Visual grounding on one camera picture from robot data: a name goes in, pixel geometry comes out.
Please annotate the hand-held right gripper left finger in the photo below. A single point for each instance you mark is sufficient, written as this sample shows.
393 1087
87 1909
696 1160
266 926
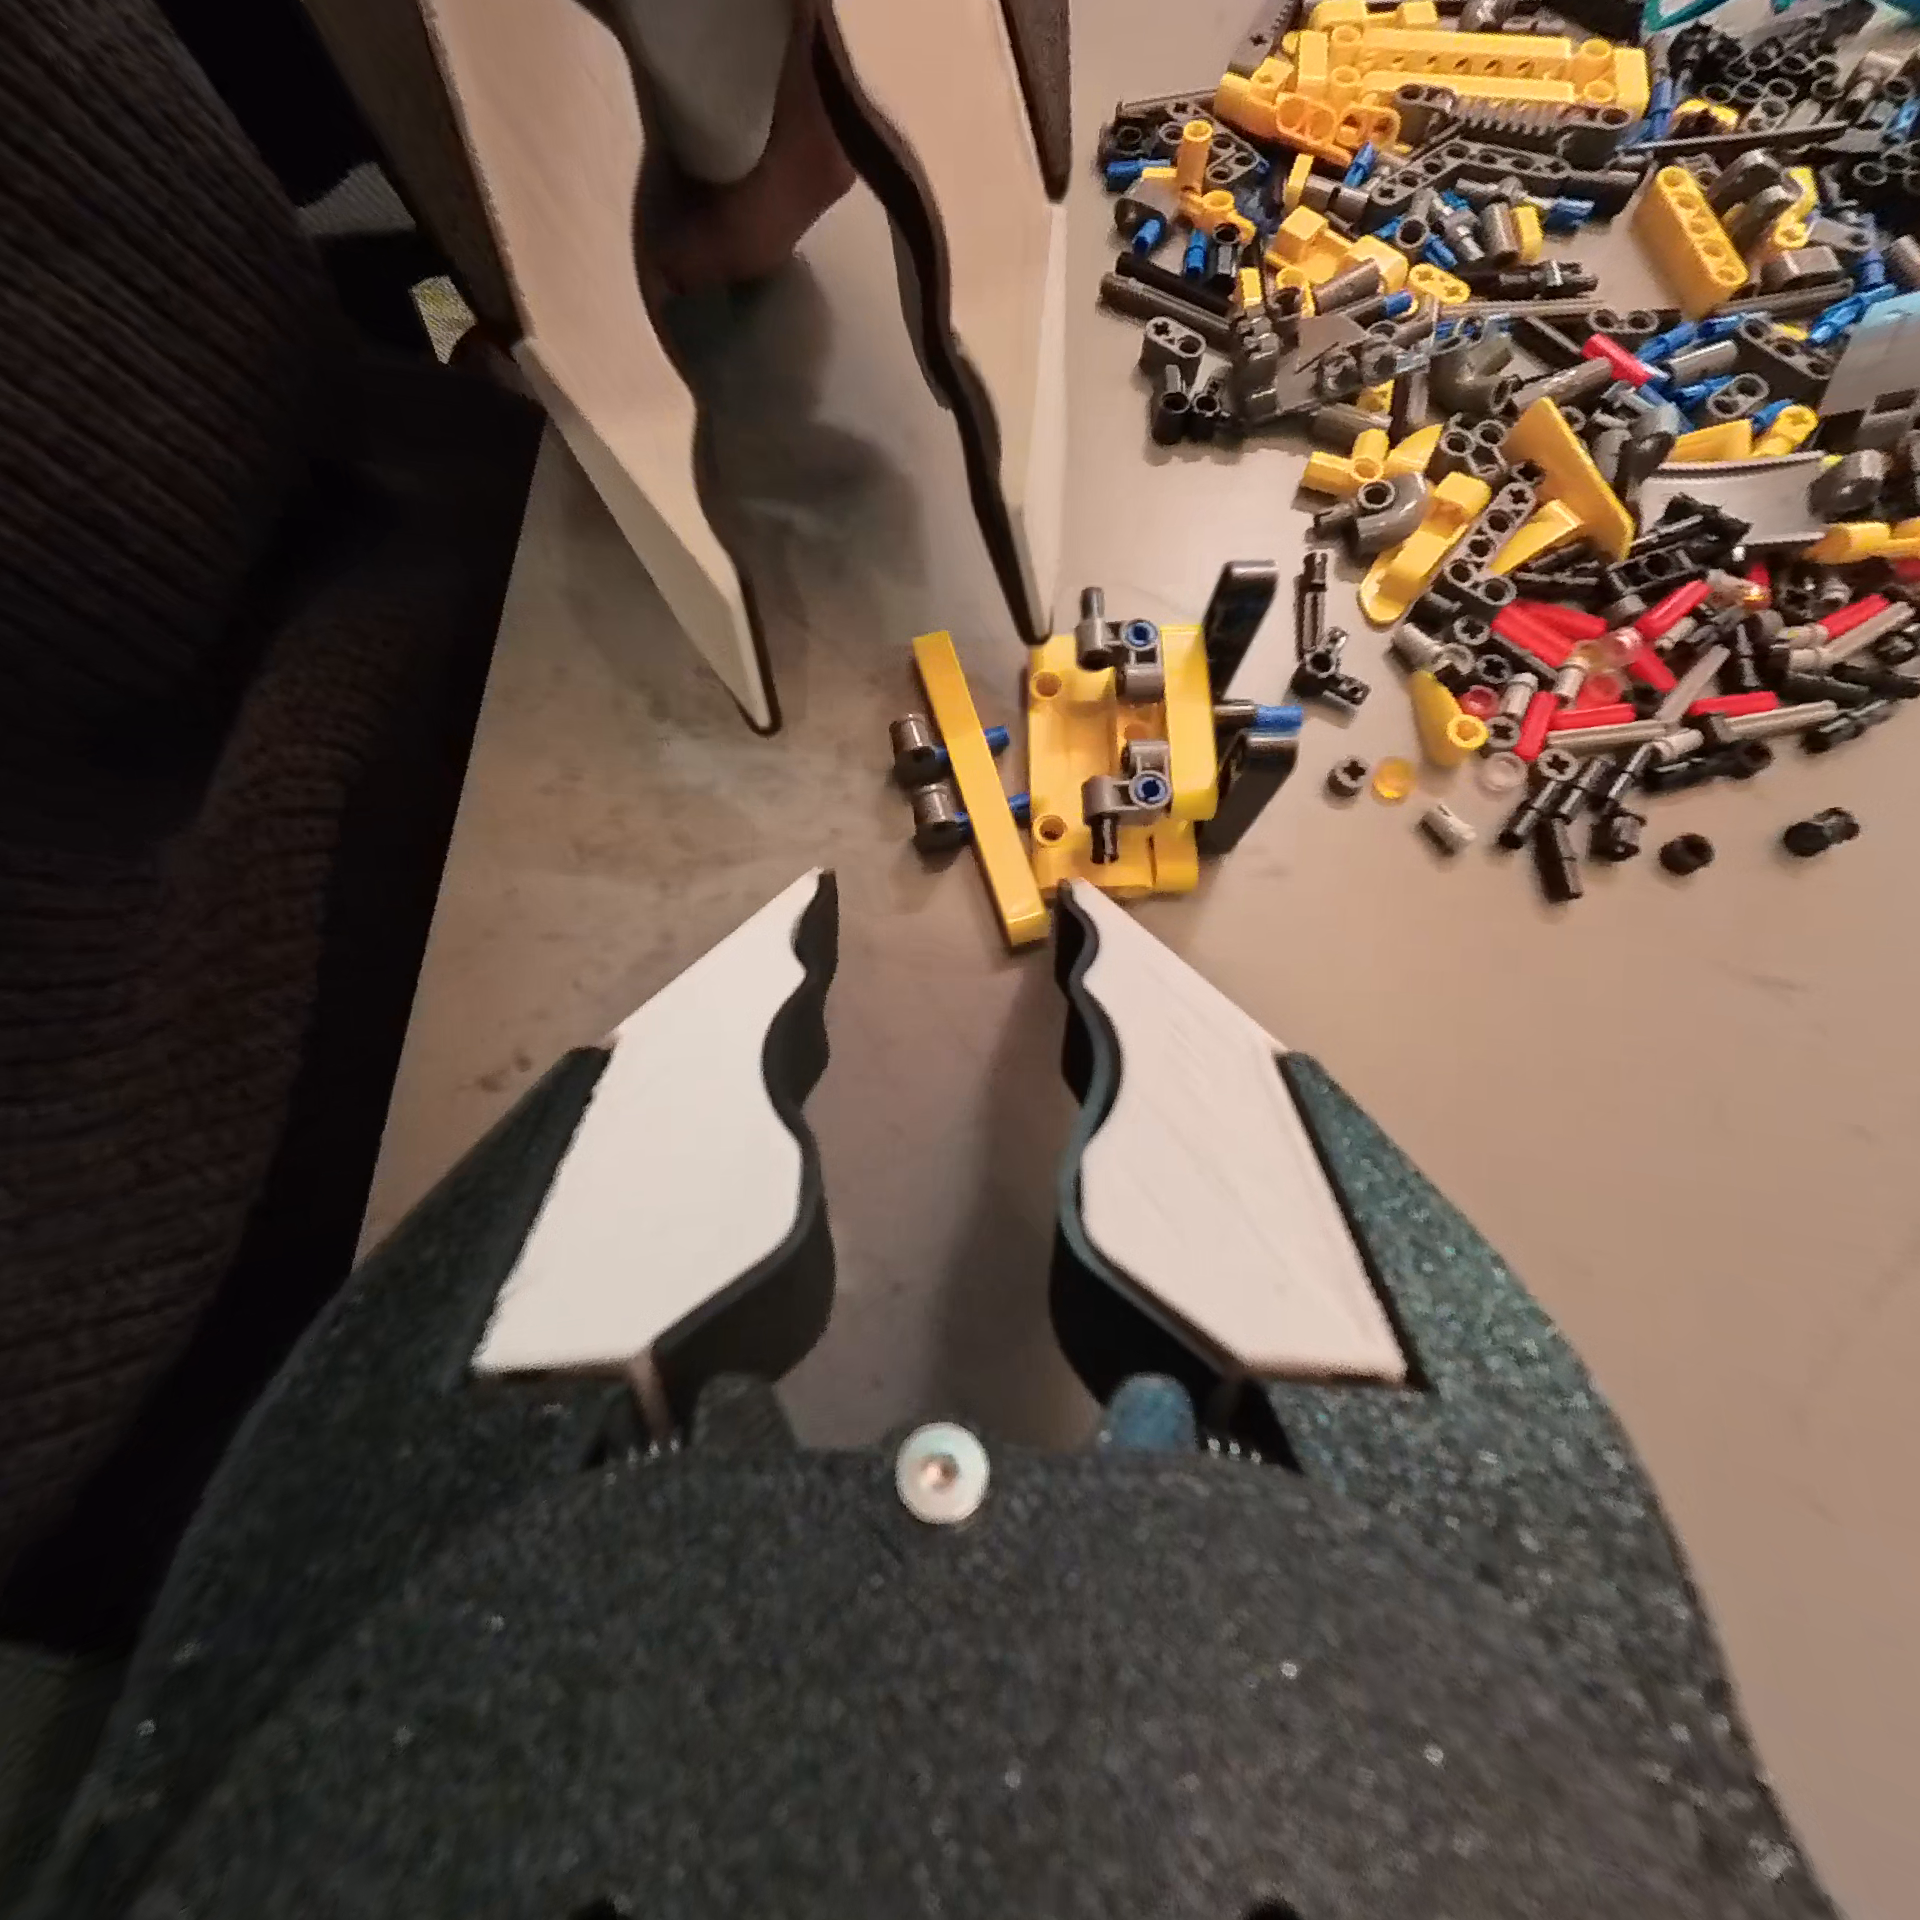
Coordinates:
661 1202

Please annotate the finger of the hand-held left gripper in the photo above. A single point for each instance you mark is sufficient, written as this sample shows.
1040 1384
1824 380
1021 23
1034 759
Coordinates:
570 254
961 182

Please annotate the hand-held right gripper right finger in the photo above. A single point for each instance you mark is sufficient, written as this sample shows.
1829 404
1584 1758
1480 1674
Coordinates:
1215 1202

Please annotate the yellow toy beam with pins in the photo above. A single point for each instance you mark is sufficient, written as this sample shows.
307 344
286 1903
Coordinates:
975 811

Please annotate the yellow toy brick frame assembly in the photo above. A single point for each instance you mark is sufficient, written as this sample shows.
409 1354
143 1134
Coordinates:
1058 750

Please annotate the person's left hand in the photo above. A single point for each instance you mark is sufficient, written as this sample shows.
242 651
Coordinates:
763 226

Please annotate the light grey toy pin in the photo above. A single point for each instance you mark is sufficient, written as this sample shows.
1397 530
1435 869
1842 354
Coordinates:
1442 826

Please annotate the clear orange round stud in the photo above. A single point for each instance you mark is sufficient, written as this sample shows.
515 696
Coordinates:
1395 779

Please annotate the black toy angle connector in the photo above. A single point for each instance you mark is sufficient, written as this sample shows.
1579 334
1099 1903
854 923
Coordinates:
1335 675

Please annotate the pile of toy building parts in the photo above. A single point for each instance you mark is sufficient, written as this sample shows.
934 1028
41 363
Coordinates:
1499 376

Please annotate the small black toy bush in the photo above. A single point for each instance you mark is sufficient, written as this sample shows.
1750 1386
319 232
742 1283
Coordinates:
1688 854

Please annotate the person's dark knit sweater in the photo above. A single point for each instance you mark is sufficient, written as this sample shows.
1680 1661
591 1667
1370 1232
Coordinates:
150 750

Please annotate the black toy pin connector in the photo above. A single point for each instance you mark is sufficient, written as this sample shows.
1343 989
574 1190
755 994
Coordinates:
1822 831

